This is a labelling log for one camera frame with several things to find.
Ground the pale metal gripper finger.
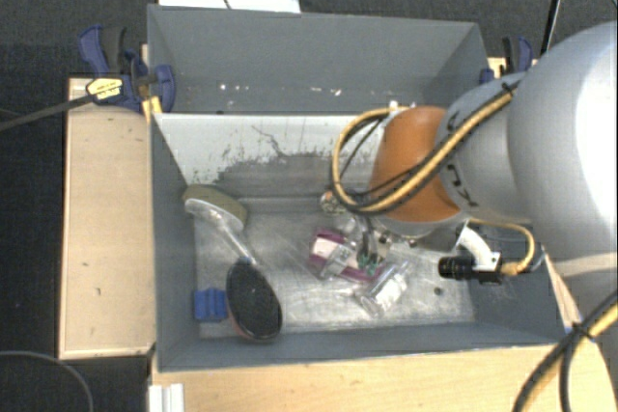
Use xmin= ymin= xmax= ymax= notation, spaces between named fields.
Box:
xmin=337 ymin=216 xmax=361 ymax=238
xmin=320 ymin=245 xmax=352 ymax=281

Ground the purple box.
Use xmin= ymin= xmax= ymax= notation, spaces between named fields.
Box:
xmin=308 ymin=228 xmax=383 ymax=282

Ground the black round brush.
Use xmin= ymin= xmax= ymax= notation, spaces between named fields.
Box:
xmin=225 ymin=257 xmax=284 ymax=343

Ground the olive round sponge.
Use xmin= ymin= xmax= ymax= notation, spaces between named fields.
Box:
xmin=182 ymin=184 xmax=250 ymax=228

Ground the blue ribbed block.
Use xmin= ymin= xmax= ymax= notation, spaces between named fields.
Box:
xmin=192 ymin=288 xmax=229 ymax=322

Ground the grey metal bin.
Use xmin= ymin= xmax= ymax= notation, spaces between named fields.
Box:
xmin=145 ymin=3 xmax=572 ymax=373

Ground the pale wood board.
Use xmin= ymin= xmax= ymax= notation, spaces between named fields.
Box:
xmin=57 ymin=76 xmax=158 ymax=361

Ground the black cylinder on white bracket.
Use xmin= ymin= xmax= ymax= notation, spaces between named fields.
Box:
xmin=437 ymin=223 xmax=504 ymax=287

